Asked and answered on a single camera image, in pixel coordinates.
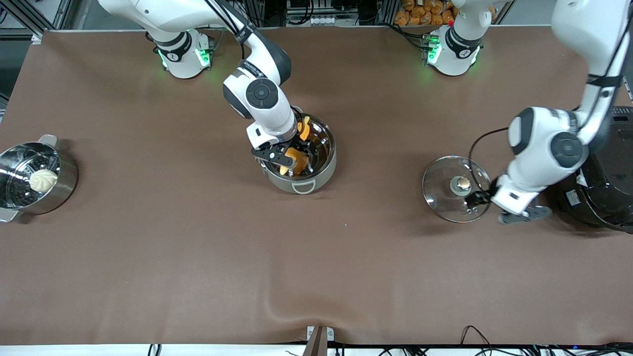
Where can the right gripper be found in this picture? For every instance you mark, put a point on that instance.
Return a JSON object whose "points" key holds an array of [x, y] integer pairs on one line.
{"points": [[298, 147]]}

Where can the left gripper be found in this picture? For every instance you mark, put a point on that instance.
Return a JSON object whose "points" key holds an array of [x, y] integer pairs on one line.
{"points": [[478, 198]]}

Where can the yellow corn cob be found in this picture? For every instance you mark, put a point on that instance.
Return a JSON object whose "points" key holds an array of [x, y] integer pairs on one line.
{"points": [[293, 160]]}

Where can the glass pot lid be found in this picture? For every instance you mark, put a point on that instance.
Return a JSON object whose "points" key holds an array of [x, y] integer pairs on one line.
{"points": [[445, 188]]}

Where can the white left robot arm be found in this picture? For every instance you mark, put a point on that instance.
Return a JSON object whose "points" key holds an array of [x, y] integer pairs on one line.
{"points": [[549, 148]]}

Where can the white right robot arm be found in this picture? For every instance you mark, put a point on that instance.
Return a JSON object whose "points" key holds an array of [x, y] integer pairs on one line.
{"points": [[262, 94]]}

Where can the steel cooking pot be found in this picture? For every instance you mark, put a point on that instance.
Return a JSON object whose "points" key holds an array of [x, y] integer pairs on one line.
{"points": [[324, 173]]}

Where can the steel steamer pot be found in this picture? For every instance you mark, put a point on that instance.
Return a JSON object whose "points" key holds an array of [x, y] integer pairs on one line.
{"points": [[64, 185]]}

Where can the brown table cloth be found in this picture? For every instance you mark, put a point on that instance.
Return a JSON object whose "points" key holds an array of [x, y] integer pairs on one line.
{"points": [[316, 267]]}

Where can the black rice cooker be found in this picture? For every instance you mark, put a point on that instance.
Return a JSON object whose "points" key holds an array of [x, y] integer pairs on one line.
{"points": [[608, 193]]}

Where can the bag of orange buns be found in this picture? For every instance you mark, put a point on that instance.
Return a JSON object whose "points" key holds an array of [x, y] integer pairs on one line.
{"points": [[420, 12]]}

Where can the white steamed bun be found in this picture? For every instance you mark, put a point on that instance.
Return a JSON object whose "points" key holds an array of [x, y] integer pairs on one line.
{"points": [[43, 181]]}

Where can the metal table bracket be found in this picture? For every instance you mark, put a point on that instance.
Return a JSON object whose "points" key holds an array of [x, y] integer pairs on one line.
{"points": [[320, 336]]}

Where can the aluminium frame profile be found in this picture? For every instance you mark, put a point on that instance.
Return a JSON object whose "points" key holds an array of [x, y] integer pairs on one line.
{"points": [[44, 15]]}

